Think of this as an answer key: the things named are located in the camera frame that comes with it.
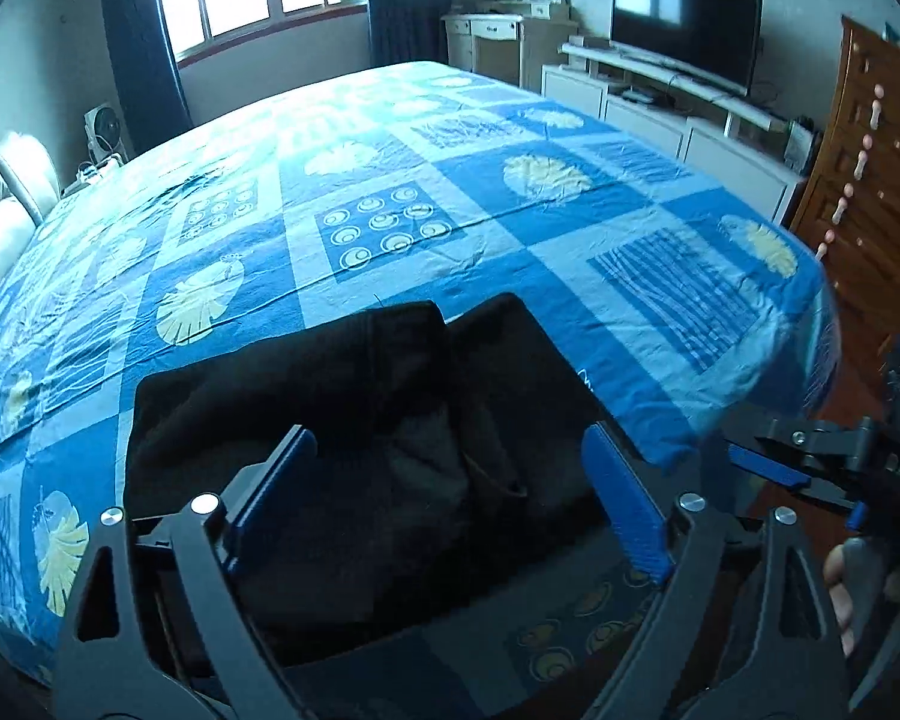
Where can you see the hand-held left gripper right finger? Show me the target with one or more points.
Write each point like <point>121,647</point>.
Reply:
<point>626,510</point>

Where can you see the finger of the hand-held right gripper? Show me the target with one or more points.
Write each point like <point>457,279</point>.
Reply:
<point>769,465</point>

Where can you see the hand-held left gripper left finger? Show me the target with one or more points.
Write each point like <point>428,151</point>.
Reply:
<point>270,495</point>

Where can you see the black studded pants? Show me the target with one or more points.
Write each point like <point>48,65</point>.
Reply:
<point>307,405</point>

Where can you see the person's right hand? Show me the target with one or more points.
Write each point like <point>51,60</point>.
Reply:
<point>840,592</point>

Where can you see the brown wooden dresser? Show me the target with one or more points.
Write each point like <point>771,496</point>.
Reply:
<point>862,187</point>

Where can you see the blue patterned bed sheet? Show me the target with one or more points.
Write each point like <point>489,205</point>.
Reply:
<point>420,187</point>

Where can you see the white television stand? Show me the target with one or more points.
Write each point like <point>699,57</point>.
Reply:
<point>645,120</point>

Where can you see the beige tufted leather headboard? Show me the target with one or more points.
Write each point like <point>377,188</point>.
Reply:
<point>7,202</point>

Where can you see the small white fan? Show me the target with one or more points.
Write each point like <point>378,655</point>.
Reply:
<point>107,133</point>

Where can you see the black flat television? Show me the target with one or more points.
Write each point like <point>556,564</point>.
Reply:
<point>686,22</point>

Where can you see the dark blue curtain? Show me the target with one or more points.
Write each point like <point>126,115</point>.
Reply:
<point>409,0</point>
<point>146,30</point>

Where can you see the white dressing table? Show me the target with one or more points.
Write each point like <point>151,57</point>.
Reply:
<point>495,45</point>

